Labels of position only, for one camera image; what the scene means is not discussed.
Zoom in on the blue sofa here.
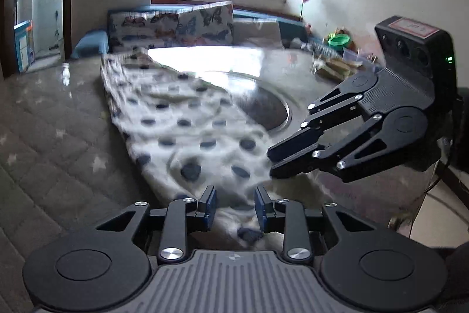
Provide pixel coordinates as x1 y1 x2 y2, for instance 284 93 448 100
69 4 312 60

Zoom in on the blue and white box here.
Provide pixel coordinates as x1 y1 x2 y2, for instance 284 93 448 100
14 20 36 74

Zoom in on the green plastic bowl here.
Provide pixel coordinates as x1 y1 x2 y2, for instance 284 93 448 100
327 33 350 50

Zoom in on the beige cushion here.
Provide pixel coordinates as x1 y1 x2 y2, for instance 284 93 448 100
232 19 284 50

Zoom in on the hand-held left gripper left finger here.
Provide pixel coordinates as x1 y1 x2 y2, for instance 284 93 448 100
96 186 217 264

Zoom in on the white dark-dotted garment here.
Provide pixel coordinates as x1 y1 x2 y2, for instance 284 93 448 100
100 51 308 251

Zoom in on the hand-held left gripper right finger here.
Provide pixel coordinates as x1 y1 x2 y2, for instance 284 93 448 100
254 186 382 264

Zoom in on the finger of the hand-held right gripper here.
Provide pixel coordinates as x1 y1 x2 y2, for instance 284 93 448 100
269 107 429 184
267 72 379 169

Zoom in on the grey star-quilted mat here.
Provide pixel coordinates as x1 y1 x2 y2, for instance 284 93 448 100
0 56 173 313

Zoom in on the black cable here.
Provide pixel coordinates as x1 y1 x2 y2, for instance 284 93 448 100
407 137 463 238

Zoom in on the butterfly print pillow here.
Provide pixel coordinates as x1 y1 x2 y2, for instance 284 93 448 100
108 1 234 53

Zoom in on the pile of snack packets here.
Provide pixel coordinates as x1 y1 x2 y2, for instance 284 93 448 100
311 50 378 82

